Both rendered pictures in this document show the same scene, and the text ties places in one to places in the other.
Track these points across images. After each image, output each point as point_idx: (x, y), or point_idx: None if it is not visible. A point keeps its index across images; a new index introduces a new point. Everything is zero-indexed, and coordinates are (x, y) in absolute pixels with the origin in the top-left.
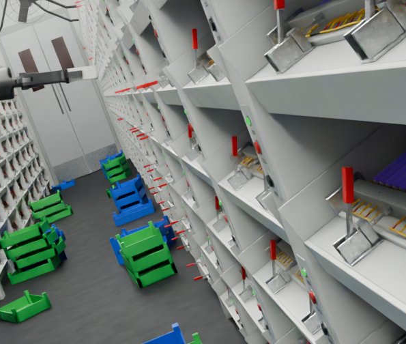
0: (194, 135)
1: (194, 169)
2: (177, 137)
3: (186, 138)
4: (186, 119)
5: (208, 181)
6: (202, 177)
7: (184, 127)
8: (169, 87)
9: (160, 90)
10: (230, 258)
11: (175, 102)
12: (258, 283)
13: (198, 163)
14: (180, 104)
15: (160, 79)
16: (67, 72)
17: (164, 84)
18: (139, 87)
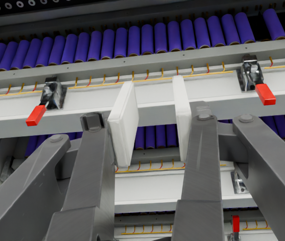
0: None
1: (138, 205)
2: None
3: None
4: None
5: (237, 204)
6: (166, 208)
7: None
8: (165, 97)
9: (50, 115)
10: None
11: (160, 122)
12: None
13: (156, 194)
14: (231, 118)
15: (42, 95)
16: (219, 122)
17: (59, 101)
18: (38, 119)
